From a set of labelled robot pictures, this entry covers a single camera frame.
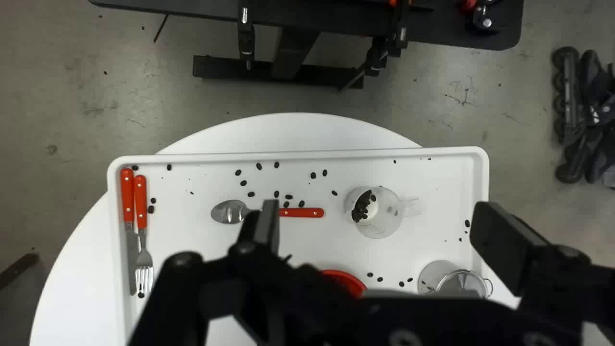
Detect red handled fork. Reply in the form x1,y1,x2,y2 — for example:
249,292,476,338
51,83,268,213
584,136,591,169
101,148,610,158
132,173,155,300

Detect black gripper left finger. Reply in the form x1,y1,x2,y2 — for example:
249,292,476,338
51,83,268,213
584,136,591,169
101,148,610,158
228,198,284,260

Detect black workbench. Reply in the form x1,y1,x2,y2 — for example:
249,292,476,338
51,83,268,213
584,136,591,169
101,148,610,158
88,0,526,92

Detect red handled knife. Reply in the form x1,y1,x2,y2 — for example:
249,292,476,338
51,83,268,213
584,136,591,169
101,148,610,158
118,167,140,296

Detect red handled spoon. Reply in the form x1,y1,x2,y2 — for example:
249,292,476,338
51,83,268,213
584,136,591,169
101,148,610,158
209,198,326,227

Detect white plastic tray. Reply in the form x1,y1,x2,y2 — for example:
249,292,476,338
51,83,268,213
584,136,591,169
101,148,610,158
103,144,520,346

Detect red bowl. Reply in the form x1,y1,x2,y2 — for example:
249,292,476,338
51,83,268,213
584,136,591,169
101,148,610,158
318,267,368,300

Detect black roller skates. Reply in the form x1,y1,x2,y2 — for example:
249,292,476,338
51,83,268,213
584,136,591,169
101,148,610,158
551,44,615,188

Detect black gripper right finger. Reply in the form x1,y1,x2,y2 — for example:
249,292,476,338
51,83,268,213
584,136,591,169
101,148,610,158
468,200,615,311

